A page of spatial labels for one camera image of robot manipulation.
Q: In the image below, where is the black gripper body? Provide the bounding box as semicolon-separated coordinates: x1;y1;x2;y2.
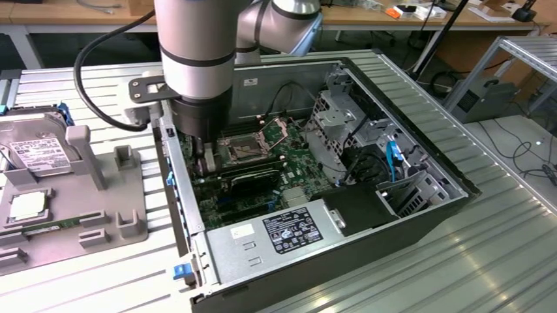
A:
171;87;235;142

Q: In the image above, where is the graphics card with metal bracket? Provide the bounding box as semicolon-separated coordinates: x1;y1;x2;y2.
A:
217;166;283;198

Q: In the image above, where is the CPU socket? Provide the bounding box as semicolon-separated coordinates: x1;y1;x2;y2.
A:
217;133;274;164

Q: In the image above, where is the metal socket cover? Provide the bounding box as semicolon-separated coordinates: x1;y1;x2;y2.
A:
257;117;291;147

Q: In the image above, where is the black expansion slot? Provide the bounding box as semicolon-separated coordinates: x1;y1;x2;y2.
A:
215;203;271;220
217;211;275;228

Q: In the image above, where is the green motherboard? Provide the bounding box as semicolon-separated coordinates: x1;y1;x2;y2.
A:
181;115;345;229

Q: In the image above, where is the silver chipset heatsink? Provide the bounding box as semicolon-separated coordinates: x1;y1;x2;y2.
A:
281;188;306;203

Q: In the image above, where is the silver perforated drive cage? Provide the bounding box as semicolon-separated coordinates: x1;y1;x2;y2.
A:
304;89;386;171

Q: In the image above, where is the silver power supply unit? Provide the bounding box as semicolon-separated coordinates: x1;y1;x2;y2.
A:
203;200;345;284

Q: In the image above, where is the grey parts rack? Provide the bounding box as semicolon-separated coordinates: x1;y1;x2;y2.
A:
0;125;151;278

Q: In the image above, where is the hard disk with blue carrier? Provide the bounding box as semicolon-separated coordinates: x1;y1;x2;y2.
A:
0;101;75;179

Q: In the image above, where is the green RAM stick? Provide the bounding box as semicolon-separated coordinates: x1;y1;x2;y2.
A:
0;216;84;237

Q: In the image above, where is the silver CPU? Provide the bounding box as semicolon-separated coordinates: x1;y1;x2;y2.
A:
8;194;47;226

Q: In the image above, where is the black open PC case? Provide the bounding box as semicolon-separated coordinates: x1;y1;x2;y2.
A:
139;57;483;313

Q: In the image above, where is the wooden desk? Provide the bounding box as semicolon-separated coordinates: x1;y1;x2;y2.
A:
0;0;552;69

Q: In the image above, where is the silver disk bay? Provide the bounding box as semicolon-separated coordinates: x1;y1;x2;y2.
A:
374;169;453;218

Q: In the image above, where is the black and white small box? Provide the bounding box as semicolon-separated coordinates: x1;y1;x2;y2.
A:
394;5;420;20

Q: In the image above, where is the black tripod pole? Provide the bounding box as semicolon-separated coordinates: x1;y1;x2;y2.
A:
412;0;470;76

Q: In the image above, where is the large brown cardboard panel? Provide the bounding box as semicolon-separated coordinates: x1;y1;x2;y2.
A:
434;31;552;102

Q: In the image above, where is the dark grey machine box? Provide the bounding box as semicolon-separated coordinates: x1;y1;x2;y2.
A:
452;79;527;124

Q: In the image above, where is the flat white carton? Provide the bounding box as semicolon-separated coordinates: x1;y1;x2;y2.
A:
468;3;517;23

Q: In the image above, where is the black desk device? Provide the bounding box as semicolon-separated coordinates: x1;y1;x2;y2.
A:
509;0;539;23

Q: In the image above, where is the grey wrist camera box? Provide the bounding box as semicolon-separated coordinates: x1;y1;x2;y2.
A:
125;102;166;127

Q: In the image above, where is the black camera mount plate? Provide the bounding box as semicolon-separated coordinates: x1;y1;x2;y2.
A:
129;76;182;105

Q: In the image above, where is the black wire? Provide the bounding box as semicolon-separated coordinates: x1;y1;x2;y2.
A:
266;82;314;117

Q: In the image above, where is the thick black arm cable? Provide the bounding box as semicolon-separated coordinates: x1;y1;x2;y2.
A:
72;9;158;133

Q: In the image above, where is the black cable bundle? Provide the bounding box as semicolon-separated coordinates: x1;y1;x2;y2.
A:
344;148;389;185

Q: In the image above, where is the blue wire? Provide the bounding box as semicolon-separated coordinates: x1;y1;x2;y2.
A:
385;138;402;183

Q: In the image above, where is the aluminium frame table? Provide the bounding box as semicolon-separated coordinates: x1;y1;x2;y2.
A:
444;35;557;123

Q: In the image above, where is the black tangled cable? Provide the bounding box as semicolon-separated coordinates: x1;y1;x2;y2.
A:
489;119;557;186

